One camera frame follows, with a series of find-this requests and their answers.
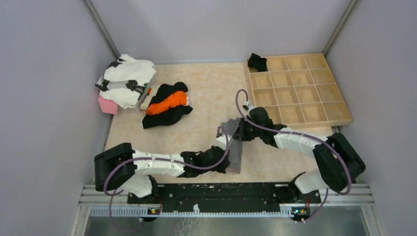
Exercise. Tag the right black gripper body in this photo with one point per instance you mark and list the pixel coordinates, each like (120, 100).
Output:
(248, 132)

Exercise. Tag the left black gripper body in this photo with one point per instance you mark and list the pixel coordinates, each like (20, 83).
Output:
(220, 168)

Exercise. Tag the grey striped underwear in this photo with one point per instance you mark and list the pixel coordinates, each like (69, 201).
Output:
(235, 147)

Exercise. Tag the orange underwear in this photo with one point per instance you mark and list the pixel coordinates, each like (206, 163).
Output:
(178, 98)

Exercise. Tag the wooden compartment tray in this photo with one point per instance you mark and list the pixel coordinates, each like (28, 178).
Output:
(297, 90)

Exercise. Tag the black boxer underwear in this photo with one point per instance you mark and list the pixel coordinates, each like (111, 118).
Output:
(257, 63)

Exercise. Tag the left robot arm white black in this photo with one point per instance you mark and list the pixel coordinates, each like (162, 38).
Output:
(122, 168)

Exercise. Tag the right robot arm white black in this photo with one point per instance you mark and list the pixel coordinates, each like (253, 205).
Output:
(338, 164)

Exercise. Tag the white perforated basket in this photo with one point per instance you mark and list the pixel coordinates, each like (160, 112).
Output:
(142, 97)

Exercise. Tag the pink cloth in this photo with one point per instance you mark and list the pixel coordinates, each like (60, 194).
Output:
(107, 106)

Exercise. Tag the white black clothes pile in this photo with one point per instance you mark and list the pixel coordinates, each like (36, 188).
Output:
(124, 81)

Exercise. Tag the black metal base rail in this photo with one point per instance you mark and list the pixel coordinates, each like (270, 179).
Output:
(259, 199)

